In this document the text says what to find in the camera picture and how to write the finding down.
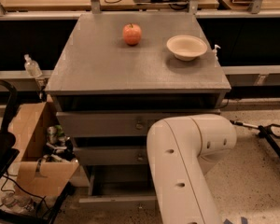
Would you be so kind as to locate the grey bottom drawer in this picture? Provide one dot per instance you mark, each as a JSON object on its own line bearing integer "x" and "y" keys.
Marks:
{"x": 119, "y": 187}

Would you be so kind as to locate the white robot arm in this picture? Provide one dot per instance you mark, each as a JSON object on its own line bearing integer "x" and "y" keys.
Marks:
{"x": 180, "y": 152}

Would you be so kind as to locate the grey drawer cabinet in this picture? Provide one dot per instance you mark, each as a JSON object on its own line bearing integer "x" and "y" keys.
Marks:
{"x": 98, "y": 72}

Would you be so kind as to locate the grey top drawer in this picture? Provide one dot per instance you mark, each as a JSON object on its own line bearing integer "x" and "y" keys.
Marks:
{"x": 115, "y": 123}

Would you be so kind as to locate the red apple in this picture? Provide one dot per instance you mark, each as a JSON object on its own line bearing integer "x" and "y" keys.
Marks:
{"x": 132, "y": 34}

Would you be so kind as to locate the white paper bowl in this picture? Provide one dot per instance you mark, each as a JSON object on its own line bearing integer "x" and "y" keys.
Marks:
{"x": 186, "y": 47}

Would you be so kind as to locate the white pump bottle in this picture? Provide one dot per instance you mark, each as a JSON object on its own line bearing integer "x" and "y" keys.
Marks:
{"x": 216, "y": 49}

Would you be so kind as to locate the items in cardboard box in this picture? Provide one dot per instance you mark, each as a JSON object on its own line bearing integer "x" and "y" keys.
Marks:
{"x": 58, "y": 147}

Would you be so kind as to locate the silver metal rod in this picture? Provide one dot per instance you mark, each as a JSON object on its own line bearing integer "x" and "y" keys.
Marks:
{"x": 239, "y": 123}

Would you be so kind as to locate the cardboard box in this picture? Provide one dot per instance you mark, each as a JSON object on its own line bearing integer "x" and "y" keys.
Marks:
{"x": 36, "y": 175}

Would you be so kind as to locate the clear sanitizer bottle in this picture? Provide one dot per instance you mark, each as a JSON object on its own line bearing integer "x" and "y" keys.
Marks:
{"x": 32, "y": 67}

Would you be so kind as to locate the black floor stand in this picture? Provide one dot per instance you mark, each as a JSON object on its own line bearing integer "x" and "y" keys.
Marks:
{"x": 267, "y": 133}

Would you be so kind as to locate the black chair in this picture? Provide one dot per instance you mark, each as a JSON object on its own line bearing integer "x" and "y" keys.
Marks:
{"x": 7, "y": 139}

